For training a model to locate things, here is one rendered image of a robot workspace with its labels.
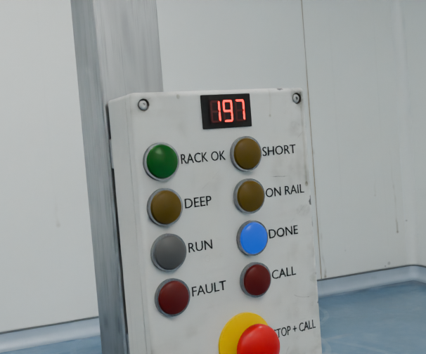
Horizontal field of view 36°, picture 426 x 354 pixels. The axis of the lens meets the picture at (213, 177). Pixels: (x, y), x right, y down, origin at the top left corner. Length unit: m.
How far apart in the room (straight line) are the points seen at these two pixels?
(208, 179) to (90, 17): 0.17
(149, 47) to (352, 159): 4.03
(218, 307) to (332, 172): 3.96
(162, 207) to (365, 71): 4.20
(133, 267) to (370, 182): 4.16
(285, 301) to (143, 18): 0.28
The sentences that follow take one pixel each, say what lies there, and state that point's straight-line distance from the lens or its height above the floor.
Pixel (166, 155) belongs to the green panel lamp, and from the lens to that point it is 0.51.
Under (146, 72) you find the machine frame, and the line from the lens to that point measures 0.58.
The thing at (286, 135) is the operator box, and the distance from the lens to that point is 0.58.
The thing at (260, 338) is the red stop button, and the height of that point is 0.91.
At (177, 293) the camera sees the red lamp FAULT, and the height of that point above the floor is 0.96.
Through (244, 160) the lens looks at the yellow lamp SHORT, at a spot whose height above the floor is 1.06.
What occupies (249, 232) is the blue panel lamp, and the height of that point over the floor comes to 1.00.
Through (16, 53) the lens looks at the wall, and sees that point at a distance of 3.93.
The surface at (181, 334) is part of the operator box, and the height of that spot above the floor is 0.92.
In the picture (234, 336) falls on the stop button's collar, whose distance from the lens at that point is 0.56.
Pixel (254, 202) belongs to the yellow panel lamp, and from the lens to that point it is 0.55.
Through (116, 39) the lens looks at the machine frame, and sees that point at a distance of 0.58.
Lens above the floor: 1.08
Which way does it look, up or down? 3 degrees down
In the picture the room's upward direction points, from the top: 5 degrees counter-clockwise
